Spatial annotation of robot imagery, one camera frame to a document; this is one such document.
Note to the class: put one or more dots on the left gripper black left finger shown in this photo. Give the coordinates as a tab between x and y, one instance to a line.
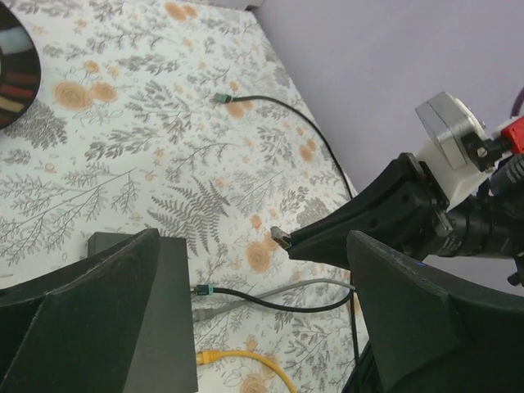
75	329

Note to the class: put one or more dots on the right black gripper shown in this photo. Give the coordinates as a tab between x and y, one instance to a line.
403	207

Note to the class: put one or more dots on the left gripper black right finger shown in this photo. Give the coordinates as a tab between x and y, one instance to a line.
430	331

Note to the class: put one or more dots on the black network switch box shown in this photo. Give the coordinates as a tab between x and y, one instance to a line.
164	356

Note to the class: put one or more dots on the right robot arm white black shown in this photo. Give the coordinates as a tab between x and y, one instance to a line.
483	226

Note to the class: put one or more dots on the floral tablecloth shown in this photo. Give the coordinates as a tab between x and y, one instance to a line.
179	117

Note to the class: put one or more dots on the dark rimmed ceramic plate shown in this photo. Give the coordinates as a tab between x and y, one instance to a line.
21	70

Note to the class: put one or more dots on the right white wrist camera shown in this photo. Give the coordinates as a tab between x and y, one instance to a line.
458	142

